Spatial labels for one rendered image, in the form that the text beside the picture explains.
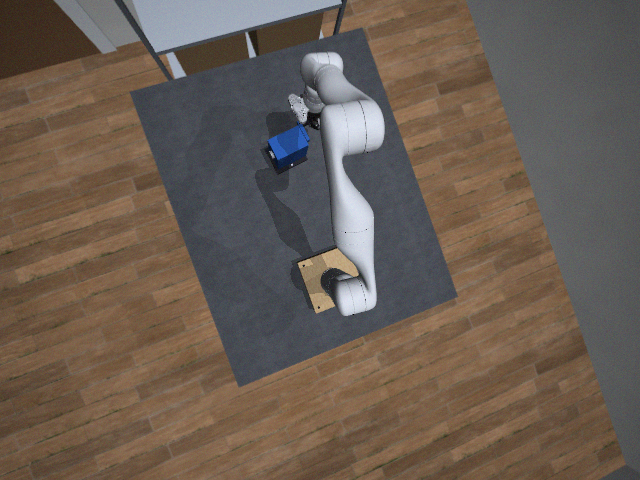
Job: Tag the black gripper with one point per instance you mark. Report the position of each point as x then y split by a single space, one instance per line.
314 119

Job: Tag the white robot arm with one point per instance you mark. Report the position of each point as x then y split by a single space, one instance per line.
347 128

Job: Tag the blue block with side handle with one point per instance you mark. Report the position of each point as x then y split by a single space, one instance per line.
289 147

